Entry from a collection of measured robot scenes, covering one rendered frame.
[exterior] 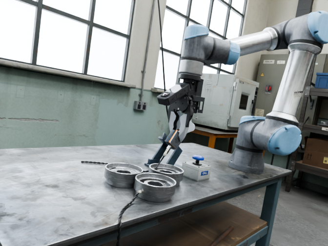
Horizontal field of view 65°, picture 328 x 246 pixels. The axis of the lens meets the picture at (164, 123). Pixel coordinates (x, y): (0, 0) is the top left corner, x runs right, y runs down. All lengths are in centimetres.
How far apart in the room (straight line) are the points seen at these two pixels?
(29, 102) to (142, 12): 141
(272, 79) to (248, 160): 359
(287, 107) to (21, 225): 88
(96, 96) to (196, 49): 175
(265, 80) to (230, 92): 179
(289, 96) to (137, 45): 196
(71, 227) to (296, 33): 96
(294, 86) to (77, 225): 85
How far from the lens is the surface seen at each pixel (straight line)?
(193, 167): 85
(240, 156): 113
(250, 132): 109
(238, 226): 124
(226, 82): 300
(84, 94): 240
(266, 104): 462
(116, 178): 69
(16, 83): 219
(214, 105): 305
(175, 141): 82
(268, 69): 470
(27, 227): 51
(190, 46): 82
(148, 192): 63
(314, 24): 108
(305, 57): 108
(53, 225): 52
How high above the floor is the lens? 104
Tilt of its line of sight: 5 degrees down
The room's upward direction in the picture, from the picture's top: 9 degrees clockwise
